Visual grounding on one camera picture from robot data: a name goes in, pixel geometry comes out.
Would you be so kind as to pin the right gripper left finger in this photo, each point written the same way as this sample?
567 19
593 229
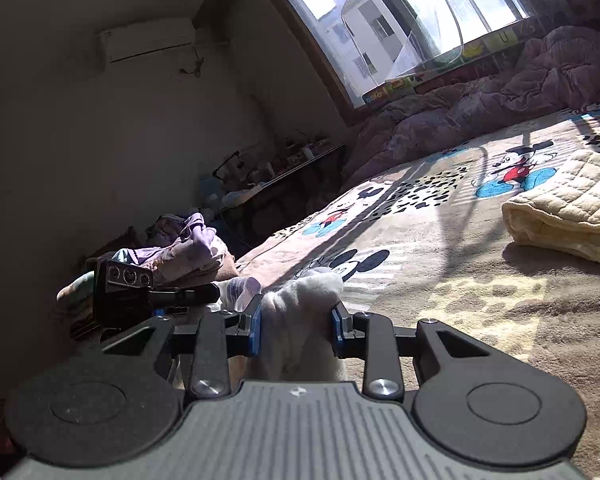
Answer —
219 337

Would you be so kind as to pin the Mickey Mouse plush blanket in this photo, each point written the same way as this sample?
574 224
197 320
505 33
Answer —
427 240

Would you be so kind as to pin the white floral padded garment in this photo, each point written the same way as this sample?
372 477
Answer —
295 333

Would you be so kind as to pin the window with wooden frame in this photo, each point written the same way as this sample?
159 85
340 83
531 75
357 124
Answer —
357 45

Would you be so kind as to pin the cream quilted folded blanket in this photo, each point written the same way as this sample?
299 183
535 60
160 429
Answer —
562 213

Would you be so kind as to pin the purple crumpled comforter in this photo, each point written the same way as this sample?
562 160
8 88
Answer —
561 70

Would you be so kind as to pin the colourful alphabet foam mat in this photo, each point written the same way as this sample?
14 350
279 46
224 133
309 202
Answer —
493 53

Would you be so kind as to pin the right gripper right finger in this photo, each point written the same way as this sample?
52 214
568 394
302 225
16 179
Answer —
370 338

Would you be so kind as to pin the cluttered side desk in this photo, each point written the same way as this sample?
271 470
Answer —
251 196

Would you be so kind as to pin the white wall air conditioner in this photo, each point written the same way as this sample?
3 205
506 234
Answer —
145 38

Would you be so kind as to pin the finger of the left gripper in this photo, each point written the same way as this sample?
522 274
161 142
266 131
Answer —
185 297

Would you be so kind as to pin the folded clothes stack left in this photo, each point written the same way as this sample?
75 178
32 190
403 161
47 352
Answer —
181 252

